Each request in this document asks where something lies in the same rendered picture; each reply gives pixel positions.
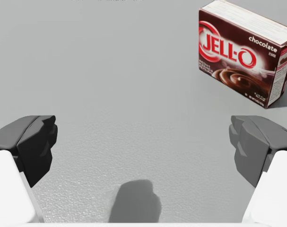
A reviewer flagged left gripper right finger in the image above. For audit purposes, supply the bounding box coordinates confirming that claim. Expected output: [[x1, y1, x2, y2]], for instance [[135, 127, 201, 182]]
[[228, 115, 287, 224]]

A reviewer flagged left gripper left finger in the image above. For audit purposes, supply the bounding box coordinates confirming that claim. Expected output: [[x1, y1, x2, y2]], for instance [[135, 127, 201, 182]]
[[0, 115, 59, 224]]

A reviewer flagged brown and red carton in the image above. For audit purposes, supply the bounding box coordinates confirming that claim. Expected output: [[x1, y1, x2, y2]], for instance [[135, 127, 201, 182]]
[[198, 0, 287, 110]]

